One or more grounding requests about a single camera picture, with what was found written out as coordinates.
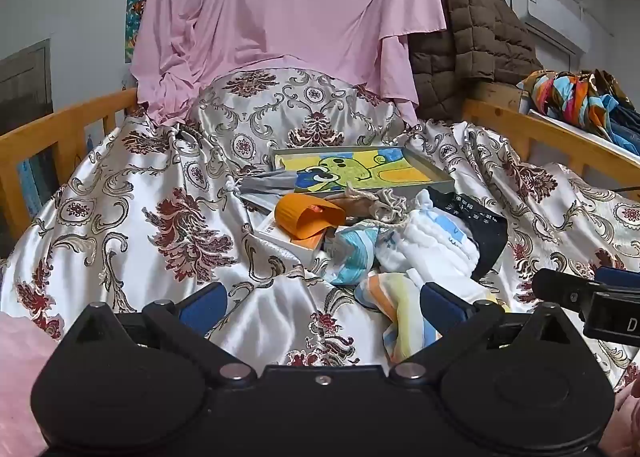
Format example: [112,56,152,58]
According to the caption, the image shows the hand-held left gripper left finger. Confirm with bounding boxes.
[65,282,258,385]

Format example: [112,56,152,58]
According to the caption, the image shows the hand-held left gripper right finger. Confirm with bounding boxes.
[390,283,583,384]

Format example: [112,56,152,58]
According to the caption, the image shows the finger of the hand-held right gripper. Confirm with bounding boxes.
[531,268,601,314]
[594,265,640,289]

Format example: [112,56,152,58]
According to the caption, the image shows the yellow striped cloth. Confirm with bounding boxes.
[355,271,511,365]

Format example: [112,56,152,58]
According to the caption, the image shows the white quilted towel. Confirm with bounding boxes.
[375,190,483,283]

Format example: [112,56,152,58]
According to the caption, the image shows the blue and white cloth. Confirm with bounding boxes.
[322,224,396,286]

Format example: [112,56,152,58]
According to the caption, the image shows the orange plastic cup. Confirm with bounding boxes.
[274,192,347,241]

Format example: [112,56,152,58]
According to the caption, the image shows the beige drawstring bag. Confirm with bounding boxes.
[330,187,416,233]

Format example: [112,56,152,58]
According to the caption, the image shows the metal tray with cartoon picture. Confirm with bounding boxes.
[270,144,456,198]

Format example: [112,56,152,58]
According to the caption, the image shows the orange and white box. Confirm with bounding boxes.
[255,214,336,268]

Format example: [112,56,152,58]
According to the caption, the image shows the pink fleece clothing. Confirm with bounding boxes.
[0,311,60,457]
[597,377,640,457]

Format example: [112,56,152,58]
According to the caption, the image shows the floral satin blanket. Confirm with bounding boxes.
[0,68,640,388]

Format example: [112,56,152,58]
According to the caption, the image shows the grey cloth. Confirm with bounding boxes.
[235,170,301,210]

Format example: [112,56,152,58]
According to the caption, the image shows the blue jeans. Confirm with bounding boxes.
[607,102,640,158]

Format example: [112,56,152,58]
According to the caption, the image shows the white board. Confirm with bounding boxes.
[527,110,640,158]

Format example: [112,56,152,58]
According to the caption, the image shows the brown puffer jacket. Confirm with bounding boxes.
[407,0,543,120]

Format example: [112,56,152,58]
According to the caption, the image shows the white air conditioner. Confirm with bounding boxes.
[510,0,586,55]

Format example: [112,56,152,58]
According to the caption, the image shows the grey door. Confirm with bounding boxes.
[0,38,53,138]

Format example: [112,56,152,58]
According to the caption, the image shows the pink bed sheet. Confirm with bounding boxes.
[131,0,447,127]

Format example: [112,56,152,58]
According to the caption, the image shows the colourful wall poster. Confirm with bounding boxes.
[124,0,152,64]

